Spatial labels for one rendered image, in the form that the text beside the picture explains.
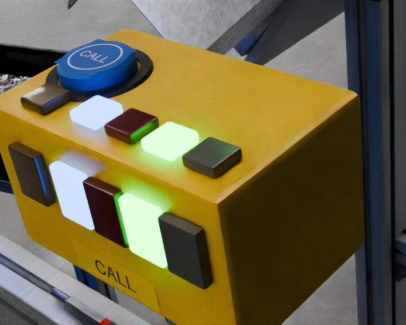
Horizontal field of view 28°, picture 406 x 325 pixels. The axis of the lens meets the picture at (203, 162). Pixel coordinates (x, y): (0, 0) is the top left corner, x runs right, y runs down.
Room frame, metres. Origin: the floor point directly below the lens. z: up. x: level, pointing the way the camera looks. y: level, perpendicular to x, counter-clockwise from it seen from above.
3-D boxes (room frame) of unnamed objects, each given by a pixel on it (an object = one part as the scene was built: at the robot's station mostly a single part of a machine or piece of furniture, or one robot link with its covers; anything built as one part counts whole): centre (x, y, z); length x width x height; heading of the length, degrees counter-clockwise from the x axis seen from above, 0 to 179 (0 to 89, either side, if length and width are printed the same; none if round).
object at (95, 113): (0.33, 0.04, 1.08); 0.02 x 0.02 x 0.01; 42
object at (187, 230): (0.26, 0.01, 1.04); 0.02 x 0.01 x 0.03; 42
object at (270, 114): (0.34, 0.01, 1.02); 0.16 x 0.10 x 0.11; 42
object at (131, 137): (0.31, 0.03, 1.08); 0.02 x 0.02 x 0.01; 42
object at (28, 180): (0.34, 0.08, 1.04); 0.02 x 0.01 x 0.03; 42
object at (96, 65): (0.37, 0.04, 1.08); 0.04 x 0.04 x 0.02
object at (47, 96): (0.35, 0.07, 1.08); 0.02 x 0.02 x 0.01; 42
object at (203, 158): (0.27, 0.00, 1.08); 0.02 x 0.02 x 0.01; 42
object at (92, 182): (0.29, 0.05, 1.04); 0.02 x 0.01 x 0.03; 42
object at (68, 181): (0.31, 0.06, 1.04); 0.02 x 0.01 x 0.03; 42
